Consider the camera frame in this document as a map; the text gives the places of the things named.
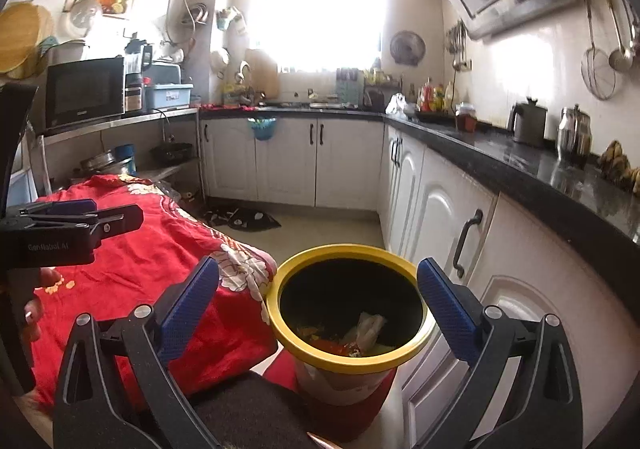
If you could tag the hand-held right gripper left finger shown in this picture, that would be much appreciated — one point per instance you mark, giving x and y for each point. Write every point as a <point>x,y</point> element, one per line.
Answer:
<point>187,319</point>

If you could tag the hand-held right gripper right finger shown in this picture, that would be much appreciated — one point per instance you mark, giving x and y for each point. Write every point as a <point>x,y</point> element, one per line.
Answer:
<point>447,314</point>

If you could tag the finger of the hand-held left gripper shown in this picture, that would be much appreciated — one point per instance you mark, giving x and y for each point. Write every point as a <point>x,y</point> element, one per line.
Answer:
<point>117,221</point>
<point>72,207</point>

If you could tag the yellow rim trash bin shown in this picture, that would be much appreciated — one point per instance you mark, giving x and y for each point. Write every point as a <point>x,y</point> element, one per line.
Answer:
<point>350,289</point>

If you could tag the person's left hand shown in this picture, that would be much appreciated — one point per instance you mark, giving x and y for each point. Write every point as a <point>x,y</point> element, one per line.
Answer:
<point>47,279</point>

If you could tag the steel pot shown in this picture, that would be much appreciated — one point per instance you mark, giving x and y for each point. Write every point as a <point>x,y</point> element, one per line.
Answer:
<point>97,163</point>

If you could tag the white plastic drawer unit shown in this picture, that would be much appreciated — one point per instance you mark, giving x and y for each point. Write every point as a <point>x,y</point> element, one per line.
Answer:
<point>25,184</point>

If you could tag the red floral blanket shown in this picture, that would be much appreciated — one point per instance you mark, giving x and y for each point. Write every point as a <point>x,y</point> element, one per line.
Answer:
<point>150,269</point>

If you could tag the blue pot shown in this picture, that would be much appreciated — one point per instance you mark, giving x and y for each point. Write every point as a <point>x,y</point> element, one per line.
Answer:
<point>125,156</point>

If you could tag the black frying pan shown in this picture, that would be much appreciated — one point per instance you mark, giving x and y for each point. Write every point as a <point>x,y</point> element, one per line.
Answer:
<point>172,152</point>

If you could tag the white kitchen cabinets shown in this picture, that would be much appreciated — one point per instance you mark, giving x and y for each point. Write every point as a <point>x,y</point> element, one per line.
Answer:
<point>440,209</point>

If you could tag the person's dark fuzzy clothing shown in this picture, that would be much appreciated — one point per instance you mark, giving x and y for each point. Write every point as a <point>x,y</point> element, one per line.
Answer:
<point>250,409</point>

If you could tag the black microwave oven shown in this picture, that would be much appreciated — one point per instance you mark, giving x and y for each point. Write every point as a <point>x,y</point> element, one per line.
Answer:
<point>85,94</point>

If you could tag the dark floor mat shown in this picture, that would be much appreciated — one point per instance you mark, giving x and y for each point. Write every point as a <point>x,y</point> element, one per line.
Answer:
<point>245,219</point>

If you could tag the steel shelf rack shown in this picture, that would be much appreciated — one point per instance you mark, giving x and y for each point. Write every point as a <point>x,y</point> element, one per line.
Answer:
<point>165,115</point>

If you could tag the blue dish basin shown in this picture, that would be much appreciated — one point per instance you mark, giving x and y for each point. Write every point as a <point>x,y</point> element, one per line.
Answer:
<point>169,96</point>

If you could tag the black blender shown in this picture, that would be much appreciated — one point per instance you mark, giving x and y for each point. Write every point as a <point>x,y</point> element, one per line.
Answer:
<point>137,74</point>

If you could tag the black stone countertop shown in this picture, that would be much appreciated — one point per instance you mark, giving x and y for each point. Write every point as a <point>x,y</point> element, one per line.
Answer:
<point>525,164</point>

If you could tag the blue hanging bin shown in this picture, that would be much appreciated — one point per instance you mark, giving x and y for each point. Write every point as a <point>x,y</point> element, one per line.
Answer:
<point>262,129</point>

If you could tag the round bamboo tray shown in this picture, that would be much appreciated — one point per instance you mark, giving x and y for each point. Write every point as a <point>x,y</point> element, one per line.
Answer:
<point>22,39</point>

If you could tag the white round fan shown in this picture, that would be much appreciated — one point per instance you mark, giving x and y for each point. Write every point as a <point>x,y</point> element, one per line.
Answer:
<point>85,15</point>

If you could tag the grey kettle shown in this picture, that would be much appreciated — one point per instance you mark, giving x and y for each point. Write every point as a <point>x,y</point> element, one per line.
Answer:
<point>529,124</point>

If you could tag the wooden cutting board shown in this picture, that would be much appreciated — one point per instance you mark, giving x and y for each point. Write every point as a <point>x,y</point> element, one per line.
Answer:
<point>262,74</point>

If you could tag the knotted clear plastic bag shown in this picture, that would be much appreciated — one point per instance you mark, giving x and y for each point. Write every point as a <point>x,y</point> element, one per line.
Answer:
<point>396,105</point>

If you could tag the row of condiment bottles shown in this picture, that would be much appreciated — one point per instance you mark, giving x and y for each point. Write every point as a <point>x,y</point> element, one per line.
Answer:
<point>435,96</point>

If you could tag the shiny steel kettle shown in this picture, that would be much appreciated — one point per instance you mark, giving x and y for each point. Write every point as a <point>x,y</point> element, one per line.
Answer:
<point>575,136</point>

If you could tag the yellow brown food pile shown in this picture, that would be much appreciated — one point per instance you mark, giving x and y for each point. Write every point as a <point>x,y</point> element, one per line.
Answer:
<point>620,166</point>

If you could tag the teal drawer organizer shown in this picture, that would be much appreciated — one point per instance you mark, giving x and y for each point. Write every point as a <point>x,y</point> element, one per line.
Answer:
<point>350,89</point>

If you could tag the hanging kitchen utensils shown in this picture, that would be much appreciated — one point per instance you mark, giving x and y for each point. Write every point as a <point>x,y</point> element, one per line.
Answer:
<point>456,41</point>

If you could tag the bright window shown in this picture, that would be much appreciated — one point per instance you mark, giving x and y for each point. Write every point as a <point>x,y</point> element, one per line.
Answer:
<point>320,4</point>

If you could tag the steel ladle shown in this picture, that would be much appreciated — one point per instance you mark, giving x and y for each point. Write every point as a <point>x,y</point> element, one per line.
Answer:
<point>620,59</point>

